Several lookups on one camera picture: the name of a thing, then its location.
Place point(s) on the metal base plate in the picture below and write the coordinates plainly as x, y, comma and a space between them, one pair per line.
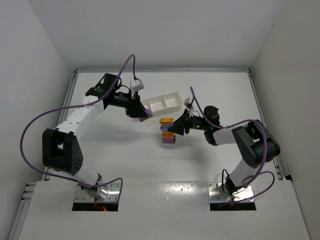
216, 194
108, 194

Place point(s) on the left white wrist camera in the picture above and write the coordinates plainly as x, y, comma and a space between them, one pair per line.
136, 85

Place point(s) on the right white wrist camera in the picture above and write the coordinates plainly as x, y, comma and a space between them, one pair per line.
188, 103

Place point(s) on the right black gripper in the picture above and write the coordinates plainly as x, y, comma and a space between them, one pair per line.
186, 123

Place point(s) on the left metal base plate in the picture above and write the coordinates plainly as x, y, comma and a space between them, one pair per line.
108, 194

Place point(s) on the thin purple lego plate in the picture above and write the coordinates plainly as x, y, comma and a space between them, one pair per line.
168, 141

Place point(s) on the white three-compartment tray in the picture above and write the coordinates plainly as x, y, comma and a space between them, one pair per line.
163, 104

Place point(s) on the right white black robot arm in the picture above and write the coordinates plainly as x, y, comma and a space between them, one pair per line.
255, 144

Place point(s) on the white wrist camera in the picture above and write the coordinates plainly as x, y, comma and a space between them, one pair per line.
136, 85
188, 103

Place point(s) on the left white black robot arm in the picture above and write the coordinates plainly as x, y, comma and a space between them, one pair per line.
61, 150

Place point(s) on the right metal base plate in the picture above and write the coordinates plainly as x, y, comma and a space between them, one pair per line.
216, 194

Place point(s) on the back aluminium frame rail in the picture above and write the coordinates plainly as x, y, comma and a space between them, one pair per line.
167, 70

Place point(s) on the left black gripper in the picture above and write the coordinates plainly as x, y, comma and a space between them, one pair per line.
133, 106

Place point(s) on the yellow striped lego brick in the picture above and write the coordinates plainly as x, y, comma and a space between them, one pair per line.
166, 120

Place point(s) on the purple lego brick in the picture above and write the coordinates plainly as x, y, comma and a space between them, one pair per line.
148, 115

